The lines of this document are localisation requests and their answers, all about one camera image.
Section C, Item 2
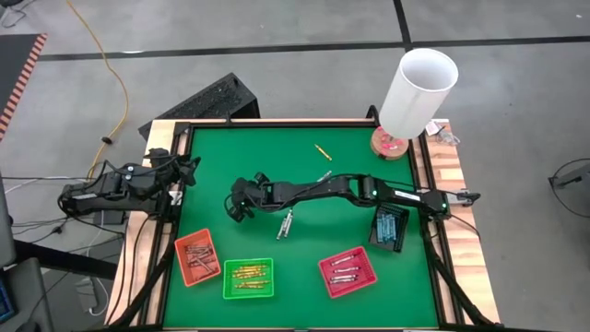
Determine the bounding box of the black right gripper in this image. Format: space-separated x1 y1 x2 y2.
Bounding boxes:
224 172 273 224

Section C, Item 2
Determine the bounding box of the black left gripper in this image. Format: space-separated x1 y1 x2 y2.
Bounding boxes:
143 147 203 189

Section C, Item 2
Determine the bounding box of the orange plastic basket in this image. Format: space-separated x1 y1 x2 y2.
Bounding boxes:
174 228 223 288

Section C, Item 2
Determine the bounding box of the green plastic basket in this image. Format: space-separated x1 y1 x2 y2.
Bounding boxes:
222 257 276 301

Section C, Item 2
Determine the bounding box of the black plastic basket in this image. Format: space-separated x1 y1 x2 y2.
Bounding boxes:
368 201 411 254

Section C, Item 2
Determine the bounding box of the black power brick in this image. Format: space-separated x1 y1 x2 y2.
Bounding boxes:
94 210 128 227

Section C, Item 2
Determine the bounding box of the green table mat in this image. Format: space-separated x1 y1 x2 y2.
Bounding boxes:
163 124 440 328

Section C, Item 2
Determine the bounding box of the red plastic basket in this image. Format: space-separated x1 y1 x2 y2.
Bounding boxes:
318 245 379 300

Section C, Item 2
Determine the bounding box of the black floor beam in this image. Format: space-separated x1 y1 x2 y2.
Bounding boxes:
12 239 119 281

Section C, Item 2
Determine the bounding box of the white lampshade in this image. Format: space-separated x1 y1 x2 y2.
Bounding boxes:
378 47 460 141

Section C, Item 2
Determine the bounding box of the pink white packet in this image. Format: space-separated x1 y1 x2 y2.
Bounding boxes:
423 119 447 136

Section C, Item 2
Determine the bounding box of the black orange striped mat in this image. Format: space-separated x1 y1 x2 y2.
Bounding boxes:
0 32 49 139

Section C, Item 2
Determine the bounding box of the yellow floor cable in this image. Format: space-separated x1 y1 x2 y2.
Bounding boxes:
65 0 130 180

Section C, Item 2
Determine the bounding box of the grey metal bracket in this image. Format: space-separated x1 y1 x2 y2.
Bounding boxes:
446 187 481 208

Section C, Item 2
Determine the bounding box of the clear plastic cable bundle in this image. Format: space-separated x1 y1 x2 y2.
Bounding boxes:
437 127 462 148

